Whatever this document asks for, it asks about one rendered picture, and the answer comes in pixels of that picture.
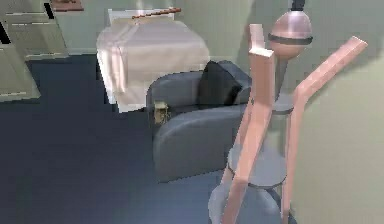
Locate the grey armchair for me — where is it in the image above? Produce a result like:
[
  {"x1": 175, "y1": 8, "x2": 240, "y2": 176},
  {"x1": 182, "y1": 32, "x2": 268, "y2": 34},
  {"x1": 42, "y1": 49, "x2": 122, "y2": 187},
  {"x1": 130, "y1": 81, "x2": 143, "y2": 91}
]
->
[{"x1": 145, "y1": 59, "x2": 253, "y2": 184}]

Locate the black cushion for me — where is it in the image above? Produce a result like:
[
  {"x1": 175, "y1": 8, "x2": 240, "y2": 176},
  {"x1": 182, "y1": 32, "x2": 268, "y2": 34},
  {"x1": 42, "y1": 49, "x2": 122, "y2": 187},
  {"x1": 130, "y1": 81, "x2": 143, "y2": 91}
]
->
[{"x1": 197, "y1": 60, "x2": 244, "y2": 108}]

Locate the white cloth covered table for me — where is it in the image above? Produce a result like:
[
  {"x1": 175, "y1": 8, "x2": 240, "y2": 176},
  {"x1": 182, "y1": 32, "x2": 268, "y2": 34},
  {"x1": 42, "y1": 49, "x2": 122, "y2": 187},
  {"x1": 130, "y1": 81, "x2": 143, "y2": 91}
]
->
[{"x1": 95, "y1": 7, "x2": 211, "y2": 114}]

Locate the brown wooden stick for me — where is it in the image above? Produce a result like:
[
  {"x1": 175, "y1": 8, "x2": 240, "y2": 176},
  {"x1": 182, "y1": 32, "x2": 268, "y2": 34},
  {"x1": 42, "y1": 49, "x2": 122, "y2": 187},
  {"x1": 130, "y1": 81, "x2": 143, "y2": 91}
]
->
[{"x1": 131, "y1": 7, "x2": 182, "y2": 20}]

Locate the pale green cupboard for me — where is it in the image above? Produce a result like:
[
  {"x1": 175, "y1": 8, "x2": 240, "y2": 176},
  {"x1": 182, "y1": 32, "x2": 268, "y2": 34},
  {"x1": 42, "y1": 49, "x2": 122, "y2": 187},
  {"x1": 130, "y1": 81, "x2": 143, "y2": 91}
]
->
[{"x1": 0, "y1": 0, "x2": 70, "y2": 103}]

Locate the brown framed wall picture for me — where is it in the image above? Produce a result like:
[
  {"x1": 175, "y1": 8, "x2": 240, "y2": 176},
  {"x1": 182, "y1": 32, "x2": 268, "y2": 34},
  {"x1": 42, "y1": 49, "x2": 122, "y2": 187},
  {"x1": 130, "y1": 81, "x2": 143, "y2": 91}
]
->
[{"x1": 50, "y1": 0, "x2": 85, "y2": 13}]

